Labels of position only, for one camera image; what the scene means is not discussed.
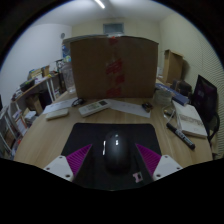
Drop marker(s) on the ceiling tube light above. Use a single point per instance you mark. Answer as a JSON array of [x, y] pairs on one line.
[[99, 3]]

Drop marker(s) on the tall open cardboard box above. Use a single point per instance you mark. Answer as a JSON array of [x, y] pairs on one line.
[[172, 66]]

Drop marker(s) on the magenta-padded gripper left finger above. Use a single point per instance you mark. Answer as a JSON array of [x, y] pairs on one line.
[[60, 166]]

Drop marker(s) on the small white flat device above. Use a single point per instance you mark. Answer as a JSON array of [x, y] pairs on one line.
[[57, 114]]

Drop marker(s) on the cluttered white shelf unit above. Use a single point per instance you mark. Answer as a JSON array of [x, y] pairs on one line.
[[30, 96]]

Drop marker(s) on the clear plastic container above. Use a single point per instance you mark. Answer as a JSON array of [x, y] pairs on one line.
[[162, 97]]

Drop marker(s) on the white remote control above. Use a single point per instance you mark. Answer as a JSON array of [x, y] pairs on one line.
[[94, 108]]

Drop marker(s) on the door with glass window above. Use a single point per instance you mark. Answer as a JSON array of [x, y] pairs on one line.
[[113, 28]]

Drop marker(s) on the white open notebook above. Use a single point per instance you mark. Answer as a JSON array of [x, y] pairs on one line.
[[190, 120]]

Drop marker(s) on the small dark clip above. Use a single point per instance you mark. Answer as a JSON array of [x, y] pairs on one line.
[[147, 106]]

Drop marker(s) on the black office chair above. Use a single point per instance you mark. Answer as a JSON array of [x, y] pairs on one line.
[[205, 96]]

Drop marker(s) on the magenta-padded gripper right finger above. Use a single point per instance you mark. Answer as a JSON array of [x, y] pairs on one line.
[[166, 166]]

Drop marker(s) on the large brown cardboard box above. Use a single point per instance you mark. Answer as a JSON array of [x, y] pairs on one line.
[[90, 66]]

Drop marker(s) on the blue book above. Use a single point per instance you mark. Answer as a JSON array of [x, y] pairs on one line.
[[175, 94]]

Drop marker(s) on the black mouse pad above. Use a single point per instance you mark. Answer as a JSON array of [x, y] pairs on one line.
[[86, 133]]

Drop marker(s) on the black computer mouse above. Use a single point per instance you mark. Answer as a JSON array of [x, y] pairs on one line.
[[117, 153]]

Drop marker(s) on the round wall clock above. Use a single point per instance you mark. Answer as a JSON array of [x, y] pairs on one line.
[[62, 35]]

